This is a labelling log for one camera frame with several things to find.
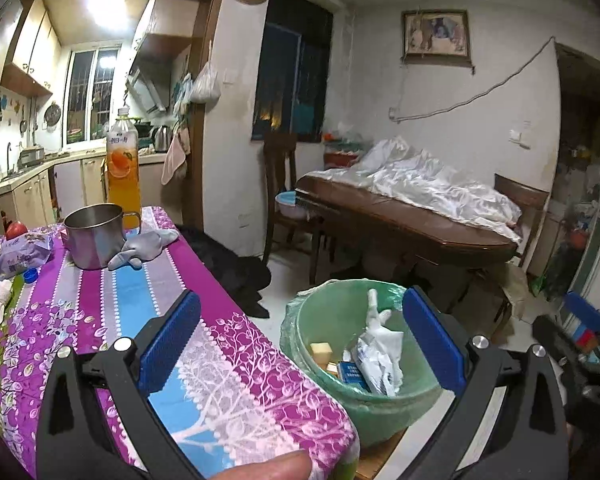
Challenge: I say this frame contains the kitchen ceiling light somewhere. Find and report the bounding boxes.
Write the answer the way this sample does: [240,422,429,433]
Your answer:
[86,0,127,29]

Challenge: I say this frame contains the orange juice bottle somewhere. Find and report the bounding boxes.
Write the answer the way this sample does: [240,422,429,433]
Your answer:
[104,106,142,216]

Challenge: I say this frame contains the purple white plastic bag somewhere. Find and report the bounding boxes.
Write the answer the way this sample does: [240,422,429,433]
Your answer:
[0,232,55,281]

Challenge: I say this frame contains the white wall switch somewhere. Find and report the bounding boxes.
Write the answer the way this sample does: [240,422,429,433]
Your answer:
[509,119,532,149]

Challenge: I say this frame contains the red container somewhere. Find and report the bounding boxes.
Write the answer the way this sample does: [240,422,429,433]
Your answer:
[322,132,367,171]

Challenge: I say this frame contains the cream kitchen wall cabinet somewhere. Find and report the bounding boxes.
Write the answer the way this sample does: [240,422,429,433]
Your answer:
[2,0,62,97]
[129,0,207,64]

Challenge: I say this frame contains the dark wooden table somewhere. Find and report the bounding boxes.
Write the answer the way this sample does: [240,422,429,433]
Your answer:
[294,174,519,312]

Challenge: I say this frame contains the framed wall picture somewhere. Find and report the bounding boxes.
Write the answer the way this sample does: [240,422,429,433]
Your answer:
[402,8,471,59]

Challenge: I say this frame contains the white hanging plastic bag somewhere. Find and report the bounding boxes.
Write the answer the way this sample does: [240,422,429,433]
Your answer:
[189,59,221,109]

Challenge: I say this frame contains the white crumpled wrapper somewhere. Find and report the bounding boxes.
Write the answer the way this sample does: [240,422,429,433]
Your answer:
[0,279,14,329]

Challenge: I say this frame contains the floral purple tablecloth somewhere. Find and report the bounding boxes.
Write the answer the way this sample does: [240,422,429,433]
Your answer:
[0,205,362,480]

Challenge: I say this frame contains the black cloth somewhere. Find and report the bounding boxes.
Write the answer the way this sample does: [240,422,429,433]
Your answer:
[174,224,272,319]

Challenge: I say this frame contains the grey cloth rag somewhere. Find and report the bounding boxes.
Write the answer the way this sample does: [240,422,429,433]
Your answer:
[107,229,180,271]

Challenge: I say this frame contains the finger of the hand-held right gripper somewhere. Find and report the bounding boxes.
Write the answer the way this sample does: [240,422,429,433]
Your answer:
[565,291,600,357]
[532,314,589,367]

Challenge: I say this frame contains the pink hanging towel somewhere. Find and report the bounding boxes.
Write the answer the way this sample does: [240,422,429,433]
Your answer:
[160,127,191,187]

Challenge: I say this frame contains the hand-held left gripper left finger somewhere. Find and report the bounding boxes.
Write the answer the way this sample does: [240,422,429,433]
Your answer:
[35,289,202,480]

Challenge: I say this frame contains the metal kettle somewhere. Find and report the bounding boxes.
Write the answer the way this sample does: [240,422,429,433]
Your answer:
[151,124,174,154]

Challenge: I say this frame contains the metal pot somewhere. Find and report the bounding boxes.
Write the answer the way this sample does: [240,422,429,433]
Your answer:
[62,203,142,271]

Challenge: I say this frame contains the kitchen base cabinets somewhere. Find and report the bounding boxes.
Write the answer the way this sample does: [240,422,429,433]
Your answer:
[0,152,169,227]

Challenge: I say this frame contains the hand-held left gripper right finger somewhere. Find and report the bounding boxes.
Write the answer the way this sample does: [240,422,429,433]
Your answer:
[402,285,571,480]

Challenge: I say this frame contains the blue white small box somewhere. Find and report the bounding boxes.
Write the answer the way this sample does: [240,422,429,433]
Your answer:
[337,359,372,392]

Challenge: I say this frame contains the blue basin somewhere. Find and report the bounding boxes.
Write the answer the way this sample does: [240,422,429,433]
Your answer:
[274,190,307,220]

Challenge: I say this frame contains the green trash bin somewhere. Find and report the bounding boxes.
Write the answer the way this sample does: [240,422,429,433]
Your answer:
[279,278,447,449]

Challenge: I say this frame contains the metal range hood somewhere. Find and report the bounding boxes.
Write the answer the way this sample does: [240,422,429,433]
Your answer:
[124,67,169,116]

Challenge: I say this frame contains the person's left hand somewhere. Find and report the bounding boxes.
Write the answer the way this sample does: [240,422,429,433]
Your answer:
[200,450,314,480]

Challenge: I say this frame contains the round metal strainer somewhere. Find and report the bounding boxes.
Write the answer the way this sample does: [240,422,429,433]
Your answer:
[43,102,62,134]

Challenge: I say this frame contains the white plastic sheet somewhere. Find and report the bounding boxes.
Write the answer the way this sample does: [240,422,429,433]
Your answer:
[311,136,524,239]

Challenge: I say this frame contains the grey wall cable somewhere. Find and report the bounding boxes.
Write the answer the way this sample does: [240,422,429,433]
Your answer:
[387,36,557,124]

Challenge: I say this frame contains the kitchen window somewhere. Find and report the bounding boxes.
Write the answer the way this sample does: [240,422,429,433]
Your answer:
[64,47,124,144]

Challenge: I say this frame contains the dark window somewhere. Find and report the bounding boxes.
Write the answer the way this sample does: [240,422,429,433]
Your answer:
[252,0,334,144]

